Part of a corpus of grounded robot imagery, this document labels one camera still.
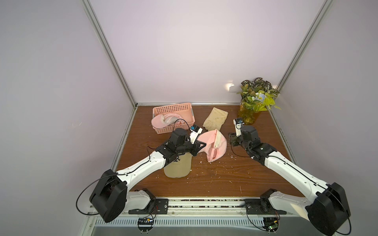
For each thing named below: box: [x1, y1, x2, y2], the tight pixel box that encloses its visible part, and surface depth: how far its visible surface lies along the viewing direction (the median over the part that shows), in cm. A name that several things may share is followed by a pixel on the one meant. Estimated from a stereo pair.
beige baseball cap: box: [163, 152, 193, 179], surface depth 87 cm
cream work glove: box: [202, 107, 229, 132], surface depth 112 cm
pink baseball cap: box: [197, 129, 228, 163], surface depth 80 cm
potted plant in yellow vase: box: [236, 77, 282, 125], surface depth 102 cm
